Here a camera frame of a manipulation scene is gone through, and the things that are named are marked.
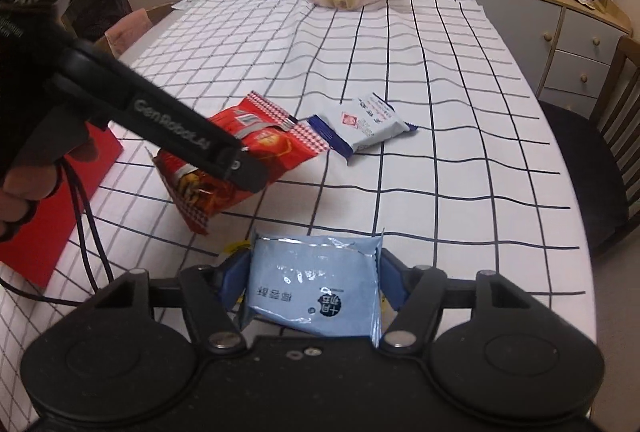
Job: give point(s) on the wooden chair with dark seat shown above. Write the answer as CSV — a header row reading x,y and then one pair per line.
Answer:
x,y
585,152

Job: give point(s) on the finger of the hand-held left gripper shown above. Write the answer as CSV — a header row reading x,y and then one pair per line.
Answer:
x,y
250,172

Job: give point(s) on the grey and wood cabinet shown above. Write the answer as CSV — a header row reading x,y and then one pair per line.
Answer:
x,y
525,27

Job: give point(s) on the light blue snack packet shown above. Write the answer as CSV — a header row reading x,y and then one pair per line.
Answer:
x,y
310,277

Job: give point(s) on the white checked tablecloth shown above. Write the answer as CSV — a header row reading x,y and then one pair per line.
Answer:
x,y
450,162

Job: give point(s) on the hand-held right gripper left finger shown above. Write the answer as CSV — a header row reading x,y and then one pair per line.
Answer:
x,y
234,277

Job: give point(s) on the red checked snack packet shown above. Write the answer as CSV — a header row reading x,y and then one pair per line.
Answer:
x,y
280,147

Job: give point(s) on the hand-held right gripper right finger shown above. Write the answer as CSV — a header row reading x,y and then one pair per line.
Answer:
x,y
394,284

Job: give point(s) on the person's left hand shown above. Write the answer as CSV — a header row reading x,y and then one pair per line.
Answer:
x,y
30,177

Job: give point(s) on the pink chair cushion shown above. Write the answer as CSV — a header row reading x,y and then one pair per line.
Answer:
x,y
127,32

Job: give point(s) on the white and blue snack packet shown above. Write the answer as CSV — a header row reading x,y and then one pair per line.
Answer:
x,y
365,124

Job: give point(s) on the red cardboard box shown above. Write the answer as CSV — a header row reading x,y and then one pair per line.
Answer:
x,y
40,237

